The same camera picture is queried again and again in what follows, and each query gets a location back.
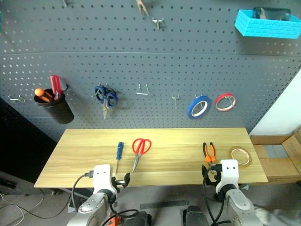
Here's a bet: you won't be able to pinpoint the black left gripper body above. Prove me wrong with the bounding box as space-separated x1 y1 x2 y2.
111 175 126 189

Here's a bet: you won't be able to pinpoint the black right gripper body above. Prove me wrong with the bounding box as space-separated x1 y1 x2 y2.
208 163 223 187

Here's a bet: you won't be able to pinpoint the grey metal pegboard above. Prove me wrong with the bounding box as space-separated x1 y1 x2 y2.
0 0 301 143

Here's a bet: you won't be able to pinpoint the dark rounded shape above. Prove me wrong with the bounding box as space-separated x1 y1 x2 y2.
182 205 209 226
121 210 153 226

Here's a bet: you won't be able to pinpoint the tan tape roll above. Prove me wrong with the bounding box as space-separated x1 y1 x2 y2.
229 146 253 168

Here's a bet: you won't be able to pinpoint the black floor strip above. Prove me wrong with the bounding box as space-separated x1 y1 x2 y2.
139 199 190 210

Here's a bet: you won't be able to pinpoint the large open cardboard box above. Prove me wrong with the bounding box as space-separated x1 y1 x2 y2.
249 133 301 185

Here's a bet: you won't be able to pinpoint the blue tape roll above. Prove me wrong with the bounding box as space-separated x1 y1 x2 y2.
187 95 211 120

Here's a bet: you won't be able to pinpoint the red tape roll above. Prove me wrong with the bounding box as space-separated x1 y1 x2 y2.
214 93 237 113

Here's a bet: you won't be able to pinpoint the grey fuzzy cloth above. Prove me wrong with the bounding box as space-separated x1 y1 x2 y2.
254 204 301 226

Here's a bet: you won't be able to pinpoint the silver loop pegboard hook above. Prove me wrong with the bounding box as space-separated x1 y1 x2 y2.
135 83 151 96

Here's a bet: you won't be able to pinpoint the black cup holder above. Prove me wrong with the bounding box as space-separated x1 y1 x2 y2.
34 88 75 125

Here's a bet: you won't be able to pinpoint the black cabinet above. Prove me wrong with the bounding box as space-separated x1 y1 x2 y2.
0 96 58 184

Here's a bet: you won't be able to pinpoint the red utility knife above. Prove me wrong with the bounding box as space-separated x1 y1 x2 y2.
49 75 63 101

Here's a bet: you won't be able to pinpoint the blue plastic basket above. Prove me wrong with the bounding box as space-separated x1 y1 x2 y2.
234 8 301 40

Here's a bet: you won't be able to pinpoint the silver double pegboard hook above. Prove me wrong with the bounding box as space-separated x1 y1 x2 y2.
151 17 165 31

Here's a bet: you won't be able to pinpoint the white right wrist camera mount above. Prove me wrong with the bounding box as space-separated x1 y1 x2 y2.
215 159 240 193

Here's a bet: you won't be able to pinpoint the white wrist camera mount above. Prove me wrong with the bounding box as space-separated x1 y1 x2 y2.
215 159 240 193
92 164 119 196

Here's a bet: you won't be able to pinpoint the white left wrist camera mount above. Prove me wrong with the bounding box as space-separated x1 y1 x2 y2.
92 164 119 196

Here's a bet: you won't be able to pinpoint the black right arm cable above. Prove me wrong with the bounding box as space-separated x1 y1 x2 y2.
202 169 227 225

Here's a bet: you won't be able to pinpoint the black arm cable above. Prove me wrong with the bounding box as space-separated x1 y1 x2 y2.
71 171 94 210
202 169 227 225

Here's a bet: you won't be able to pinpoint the orange-handled pliers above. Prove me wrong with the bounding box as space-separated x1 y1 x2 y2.
202 142 217 166

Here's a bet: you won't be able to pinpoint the blue-handled screwdriver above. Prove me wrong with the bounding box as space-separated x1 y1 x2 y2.
115 141 124 175

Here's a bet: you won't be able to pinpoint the red-handled scissors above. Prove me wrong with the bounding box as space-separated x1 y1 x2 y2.
131 138 152 174

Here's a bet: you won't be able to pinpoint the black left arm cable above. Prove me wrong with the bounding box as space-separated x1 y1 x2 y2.
71 171 94 210

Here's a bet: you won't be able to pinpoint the blue-handled scissors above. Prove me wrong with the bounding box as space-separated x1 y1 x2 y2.
94 84 119 120

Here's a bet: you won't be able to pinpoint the white floor cable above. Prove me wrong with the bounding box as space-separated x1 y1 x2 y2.
0 187 46 221

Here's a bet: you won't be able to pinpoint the orange-handled screwdriver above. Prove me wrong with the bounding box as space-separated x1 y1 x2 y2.
34 88 54 103

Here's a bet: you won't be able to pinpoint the silver wire pegboard hook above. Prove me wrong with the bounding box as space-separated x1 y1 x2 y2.
8 94 27 103

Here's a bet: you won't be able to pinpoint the brown-handled pliers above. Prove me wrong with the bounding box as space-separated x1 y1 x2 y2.
135 0 150 17

